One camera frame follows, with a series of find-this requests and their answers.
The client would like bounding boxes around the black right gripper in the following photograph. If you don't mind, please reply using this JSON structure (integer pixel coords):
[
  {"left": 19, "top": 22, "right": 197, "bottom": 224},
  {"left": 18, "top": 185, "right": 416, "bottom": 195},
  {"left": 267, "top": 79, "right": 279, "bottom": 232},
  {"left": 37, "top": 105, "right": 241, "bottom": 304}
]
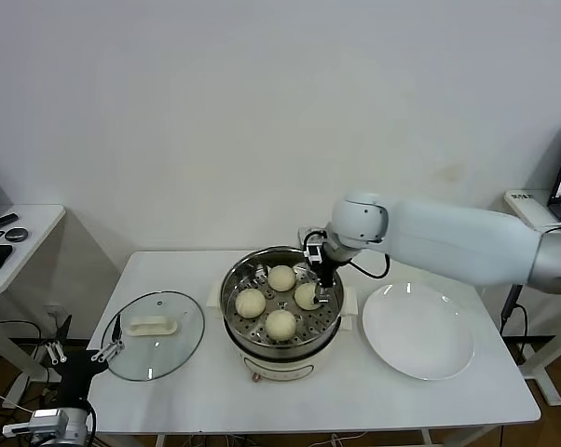
[{"left": 313, "top": 251, "right": 342, "bottom": 306}]

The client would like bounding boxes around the round glass pot lid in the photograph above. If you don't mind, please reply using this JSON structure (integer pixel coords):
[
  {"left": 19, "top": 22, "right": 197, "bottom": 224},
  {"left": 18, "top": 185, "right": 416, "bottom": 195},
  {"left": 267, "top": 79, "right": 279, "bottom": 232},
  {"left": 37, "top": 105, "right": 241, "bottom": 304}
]
[{"left": 102, "top": 291, "right": 207, "bottom": 383}]

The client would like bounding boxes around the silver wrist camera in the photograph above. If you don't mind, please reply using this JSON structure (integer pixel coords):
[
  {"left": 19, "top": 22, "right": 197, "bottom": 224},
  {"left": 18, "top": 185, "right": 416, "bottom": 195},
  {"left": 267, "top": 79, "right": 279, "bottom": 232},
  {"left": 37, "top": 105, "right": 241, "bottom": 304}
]
[
  {"left": 3, "top": 408, "right": 70, "bottom": 441},
  {"left": 297, "top": 226, "right": 329, "bottom": 264}
]

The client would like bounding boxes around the black cable with adapter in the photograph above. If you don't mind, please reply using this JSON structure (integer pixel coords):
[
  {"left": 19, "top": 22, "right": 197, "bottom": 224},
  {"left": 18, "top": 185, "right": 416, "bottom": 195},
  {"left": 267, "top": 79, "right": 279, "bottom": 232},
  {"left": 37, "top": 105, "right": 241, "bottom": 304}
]
[{"left": 499, "top": 283, "right": 531, "bottom": 369}]

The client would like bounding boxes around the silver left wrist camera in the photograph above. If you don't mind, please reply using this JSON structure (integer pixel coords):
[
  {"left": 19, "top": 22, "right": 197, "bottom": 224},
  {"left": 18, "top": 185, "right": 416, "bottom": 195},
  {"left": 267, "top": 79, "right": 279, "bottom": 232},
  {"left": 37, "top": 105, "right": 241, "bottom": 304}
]
[{"left": 3, "top": 408, "right": 70, "bottom": 441}]

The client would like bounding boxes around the white side desk with cables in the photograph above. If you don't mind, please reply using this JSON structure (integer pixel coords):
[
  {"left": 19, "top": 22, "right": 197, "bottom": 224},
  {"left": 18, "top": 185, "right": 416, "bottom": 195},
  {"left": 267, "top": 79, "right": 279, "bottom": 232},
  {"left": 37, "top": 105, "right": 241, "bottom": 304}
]
[{"left": 503, "top": 190, "right": 561, "bottom": 409}]

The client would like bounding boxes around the white side desk with mouse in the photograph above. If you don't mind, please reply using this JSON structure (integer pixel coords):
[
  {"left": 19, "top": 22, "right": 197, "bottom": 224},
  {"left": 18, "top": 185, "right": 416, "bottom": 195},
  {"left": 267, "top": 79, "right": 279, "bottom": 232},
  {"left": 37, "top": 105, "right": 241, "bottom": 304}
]
[{"left": 0, "top": 204, "right": 69, "bottom": 409}]

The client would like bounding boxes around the black floor cable loop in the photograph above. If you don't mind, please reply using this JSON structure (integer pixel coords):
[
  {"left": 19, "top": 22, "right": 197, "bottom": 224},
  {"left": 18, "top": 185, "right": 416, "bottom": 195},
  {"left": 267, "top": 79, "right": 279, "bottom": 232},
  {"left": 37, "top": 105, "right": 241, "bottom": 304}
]
[{"left": 0, "top": 318, "right": 47, "bottom": 348}]

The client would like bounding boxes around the steel perforated steamer basket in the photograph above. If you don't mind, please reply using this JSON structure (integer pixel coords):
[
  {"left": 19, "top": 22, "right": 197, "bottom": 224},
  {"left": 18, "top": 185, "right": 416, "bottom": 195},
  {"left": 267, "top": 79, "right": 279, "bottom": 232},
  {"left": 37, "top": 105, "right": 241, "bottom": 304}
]
[{"left": 220, "top": 246, "right": 347, "bottom": 348}]

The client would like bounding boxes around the white work table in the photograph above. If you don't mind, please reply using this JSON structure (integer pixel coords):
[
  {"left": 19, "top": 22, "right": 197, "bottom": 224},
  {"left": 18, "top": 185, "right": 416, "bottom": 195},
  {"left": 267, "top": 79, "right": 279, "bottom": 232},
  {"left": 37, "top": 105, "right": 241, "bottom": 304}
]
[{"left": 84, "top": 249, "right": 542, "bottom": 447}]

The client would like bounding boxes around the white steamed baozi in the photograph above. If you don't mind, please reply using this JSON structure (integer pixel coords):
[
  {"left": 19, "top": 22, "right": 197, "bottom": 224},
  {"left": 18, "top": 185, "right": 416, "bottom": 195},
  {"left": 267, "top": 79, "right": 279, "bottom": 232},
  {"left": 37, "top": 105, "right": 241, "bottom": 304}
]
[
  {"left": 267, "top": 264, "right": 297, "bottom": 293},
  {"left": 234, "top": 288, "right": 267, "bottom": 320},
  {"left": 293, "top": 282, "right": 320, "bottom": 311},
  {"left": 265, "top": 309, "right": 297, "bottom": 342}
]

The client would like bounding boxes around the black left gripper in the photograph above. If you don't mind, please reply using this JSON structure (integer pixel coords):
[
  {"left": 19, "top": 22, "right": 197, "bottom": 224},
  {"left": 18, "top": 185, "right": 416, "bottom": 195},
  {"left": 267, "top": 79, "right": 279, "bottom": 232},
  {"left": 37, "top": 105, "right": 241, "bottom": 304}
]
[{"left": 45, "top": 314, "right": 126, "bottom": 406}]

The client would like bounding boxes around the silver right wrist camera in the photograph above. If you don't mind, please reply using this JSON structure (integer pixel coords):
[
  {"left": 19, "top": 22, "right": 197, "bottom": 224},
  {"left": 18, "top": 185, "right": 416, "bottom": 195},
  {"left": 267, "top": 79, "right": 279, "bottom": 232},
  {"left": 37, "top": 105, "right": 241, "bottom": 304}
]
[{"left": 297, "top": 226, "right": 329, "bottom": 264}]

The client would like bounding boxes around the white round plate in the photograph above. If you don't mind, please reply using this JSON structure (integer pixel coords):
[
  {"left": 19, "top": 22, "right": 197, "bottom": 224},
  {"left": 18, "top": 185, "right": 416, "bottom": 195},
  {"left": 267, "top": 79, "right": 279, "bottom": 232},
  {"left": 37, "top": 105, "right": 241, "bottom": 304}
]
[{"left": 362, "top": 281, "right": 476, "bottom": 382}]

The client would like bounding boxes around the white floor cable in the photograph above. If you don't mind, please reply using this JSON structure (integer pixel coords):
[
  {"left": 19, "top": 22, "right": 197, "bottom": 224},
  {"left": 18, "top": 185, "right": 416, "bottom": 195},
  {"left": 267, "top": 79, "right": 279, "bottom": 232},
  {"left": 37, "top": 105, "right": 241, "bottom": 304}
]
[{"left": 0, "top": 384, "right": 34, "bottom": 415}]

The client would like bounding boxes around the white electric cooker pot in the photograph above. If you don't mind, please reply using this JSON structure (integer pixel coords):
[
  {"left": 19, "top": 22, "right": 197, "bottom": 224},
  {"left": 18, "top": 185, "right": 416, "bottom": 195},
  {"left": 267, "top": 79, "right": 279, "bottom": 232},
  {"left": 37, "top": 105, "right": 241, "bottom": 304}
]
[{"left": 207, "top": 284, "right": 360, "bottom": 384}]

